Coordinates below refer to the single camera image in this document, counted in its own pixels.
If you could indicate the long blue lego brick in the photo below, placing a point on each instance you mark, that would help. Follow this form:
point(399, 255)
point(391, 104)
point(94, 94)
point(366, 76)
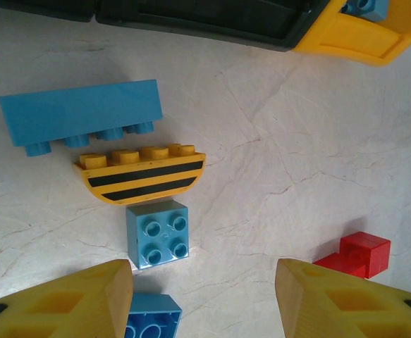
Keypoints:
point(78, 109)

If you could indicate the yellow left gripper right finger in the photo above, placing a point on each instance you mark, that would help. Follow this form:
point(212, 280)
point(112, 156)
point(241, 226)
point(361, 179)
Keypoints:
point(349, 310)

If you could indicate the yellow plastic bin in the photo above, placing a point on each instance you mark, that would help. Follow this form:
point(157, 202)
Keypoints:
point(349, 38)

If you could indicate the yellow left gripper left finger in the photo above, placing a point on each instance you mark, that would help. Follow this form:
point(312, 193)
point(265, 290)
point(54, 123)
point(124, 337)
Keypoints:
point(50, 310)

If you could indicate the black plastic bin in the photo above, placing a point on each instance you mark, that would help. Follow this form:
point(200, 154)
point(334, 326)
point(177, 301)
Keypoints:
point(191, 21)
point(32, 8)

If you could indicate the red lego brick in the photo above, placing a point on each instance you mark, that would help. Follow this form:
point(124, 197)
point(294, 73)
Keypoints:
point(371, 253)

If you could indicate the yellow black striped curved brick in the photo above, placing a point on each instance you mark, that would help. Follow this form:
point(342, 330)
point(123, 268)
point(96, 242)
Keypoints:
point(138, 183)

